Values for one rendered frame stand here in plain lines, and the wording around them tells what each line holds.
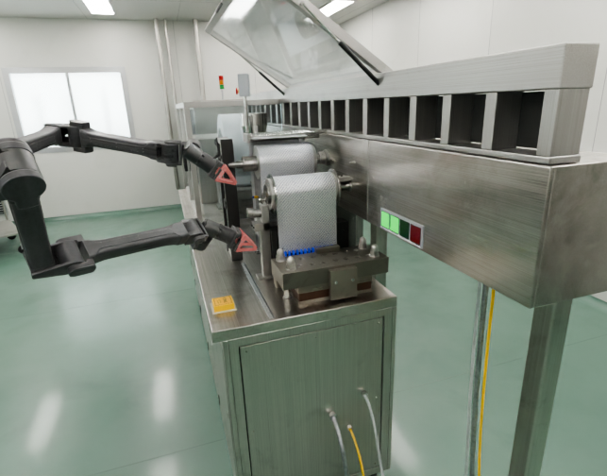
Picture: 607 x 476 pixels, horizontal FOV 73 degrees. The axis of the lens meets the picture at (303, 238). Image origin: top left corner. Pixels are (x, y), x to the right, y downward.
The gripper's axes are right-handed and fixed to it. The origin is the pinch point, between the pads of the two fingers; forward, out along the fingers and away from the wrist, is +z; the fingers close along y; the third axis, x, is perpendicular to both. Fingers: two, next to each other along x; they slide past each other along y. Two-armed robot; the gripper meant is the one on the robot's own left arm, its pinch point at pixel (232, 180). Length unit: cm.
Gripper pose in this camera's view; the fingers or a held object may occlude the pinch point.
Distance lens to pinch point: 153.5
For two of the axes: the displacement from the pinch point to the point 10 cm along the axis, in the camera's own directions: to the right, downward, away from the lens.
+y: 3.3, 2.7, -9.1
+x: 5.7, -8.2, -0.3
